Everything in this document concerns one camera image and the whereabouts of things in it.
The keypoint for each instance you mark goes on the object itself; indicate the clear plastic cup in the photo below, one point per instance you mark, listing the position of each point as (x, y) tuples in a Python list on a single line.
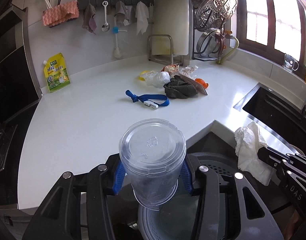
[(152, 152)]

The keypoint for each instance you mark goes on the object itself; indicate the pink wavy sponge cloth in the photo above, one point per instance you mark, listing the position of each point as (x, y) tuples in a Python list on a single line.
[(60, 13)]

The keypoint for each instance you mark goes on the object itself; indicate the white hanging cloth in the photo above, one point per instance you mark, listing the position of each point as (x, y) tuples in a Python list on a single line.
[(142, 15)]

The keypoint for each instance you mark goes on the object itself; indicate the orange plastic piece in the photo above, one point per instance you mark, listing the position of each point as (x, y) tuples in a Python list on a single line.
[(202, 82)]

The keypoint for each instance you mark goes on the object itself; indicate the white paper towel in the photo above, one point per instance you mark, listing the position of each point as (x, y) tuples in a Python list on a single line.
[(248, 142)]

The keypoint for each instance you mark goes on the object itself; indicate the blue white bottle brush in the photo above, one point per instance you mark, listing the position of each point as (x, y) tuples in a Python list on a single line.
[(116, 52)]

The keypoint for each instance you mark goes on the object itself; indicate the white cutting board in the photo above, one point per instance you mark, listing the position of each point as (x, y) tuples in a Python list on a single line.
[(172, 17)]

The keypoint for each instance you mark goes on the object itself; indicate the red white snack wrapper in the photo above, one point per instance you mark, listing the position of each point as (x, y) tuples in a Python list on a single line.
[(171, 69)]

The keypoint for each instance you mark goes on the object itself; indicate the grey hanging dishcloth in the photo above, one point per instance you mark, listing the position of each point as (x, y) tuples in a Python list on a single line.
[(123, 13)]

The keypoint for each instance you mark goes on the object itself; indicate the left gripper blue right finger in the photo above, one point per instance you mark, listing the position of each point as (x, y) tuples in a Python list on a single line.
[(186, 177)]

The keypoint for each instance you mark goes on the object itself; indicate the dark wall hook rail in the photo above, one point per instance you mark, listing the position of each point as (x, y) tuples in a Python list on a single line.
[(82, 4)]

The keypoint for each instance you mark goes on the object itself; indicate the grey purple hanging cloth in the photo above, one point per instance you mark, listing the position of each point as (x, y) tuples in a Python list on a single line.
[(89, 23)]

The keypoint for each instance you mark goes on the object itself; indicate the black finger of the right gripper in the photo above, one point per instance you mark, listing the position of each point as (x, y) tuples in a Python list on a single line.
[(271, 156)]

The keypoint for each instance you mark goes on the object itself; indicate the metal cutting board rack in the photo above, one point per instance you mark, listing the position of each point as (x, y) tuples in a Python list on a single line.
[(164, 56)]

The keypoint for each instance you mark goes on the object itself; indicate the clear plastic bag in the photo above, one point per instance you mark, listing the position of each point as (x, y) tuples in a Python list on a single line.
[(156, 79)]

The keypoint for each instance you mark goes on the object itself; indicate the clear wrapper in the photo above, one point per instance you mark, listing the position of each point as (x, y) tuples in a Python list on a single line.
[(189, 71)]

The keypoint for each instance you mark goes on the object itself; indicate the gas valve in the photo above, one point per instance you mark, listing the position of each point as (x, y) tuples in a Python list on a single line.
[(220, 40)]

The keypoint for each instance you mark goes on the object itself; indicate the yellow seasoning pouch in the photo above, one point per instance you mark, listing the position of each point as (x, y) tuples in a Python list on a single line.
[(56, 73)]

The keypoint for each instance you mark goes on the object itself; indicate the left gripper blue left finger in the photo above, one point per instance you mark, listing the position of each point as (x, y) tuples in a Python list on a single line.
[(118, 177)]

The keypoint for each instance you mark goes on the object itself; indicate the grey perforated trash bin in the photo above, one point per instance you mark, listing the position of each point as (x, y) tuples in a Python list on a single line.
[(210, 212)]

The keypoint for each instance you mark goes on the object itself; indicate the black kitchen sink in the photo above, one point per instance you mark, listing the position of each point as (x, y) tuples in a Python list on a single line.
[(275, 114)]

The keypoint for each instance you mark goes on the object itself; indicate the pot lid with handle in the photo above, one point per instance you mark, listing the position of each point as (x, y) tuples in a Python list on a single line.
[(206, 44)]

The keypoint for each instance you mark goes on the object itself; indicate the glass mug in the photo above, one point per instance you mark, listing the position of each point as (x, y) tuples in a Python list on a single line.
[(290, 63)]

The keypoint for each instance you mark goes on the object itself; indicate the dark window frame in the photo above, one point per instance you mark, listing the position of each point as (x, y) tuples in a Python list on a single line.
[(273, 29)]

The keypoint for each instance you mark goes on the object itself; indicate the hanging metal spoon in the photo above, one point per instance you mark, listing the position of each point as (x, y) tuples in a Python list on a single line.
[(105, 27)]

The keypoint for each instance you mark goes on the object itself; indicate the dark grey rag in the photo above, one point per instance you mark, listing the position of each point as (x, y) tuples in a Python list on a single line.
[(178, 88)]

